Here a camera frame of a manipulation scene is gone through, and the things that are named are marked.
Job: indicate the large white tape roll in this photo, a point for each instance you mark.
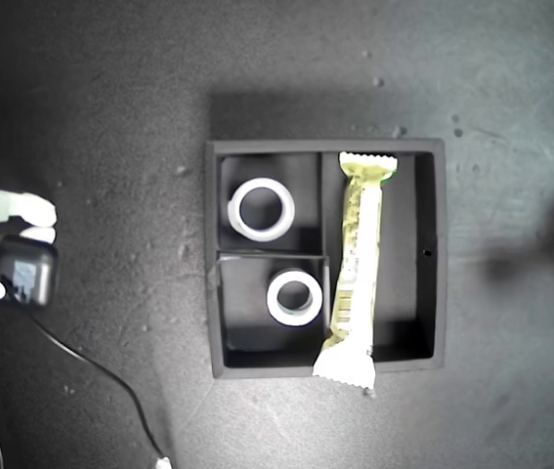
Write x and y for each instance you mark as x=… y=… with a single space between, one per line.
x=237 y=220

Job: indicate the snack bar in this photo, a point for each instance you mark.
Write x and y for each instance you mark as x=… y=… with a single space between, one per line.
x=359 y=254

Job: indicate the small white tape roll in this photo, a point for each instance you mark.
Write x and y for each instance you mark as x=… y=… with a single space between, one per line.
x=276 y=312

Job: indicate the black tray with wells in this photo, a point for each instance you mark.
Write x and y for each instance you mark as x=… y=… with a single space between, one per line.
x=403 y=254

